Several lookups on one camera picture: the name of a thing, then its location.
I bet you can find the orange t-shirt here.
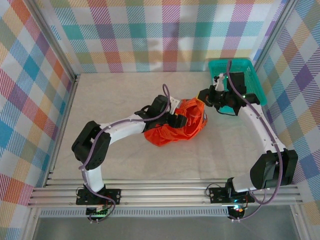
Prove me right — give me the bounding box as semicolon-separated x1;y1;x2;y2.
143;97;209;147

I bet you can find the teal plastic mesh basket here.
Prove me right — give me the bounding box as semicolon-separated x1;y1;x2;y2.
208;57;268;113

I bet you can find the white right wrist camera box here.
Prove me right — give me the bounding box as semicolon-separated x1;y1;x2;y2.
212;73;226;91

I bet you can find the aluminium mounting rail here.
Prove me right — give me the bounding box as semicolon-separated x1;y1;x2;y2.
26;183;305;208

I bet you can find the aluminium frame post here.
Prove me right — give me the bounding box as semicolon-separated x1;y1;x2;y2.
26;0;81;81
251;0;300;70

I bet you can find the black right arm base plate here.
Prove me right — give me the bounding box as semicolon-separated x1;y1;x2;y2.
208;186;255;204

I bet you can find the grey slotted cable duct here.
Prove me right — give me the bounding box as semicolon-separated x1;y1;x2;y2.
39;209;230;218

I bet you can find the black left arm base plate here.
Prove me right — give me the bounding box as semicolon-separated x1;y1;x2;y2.
75;188;122;206

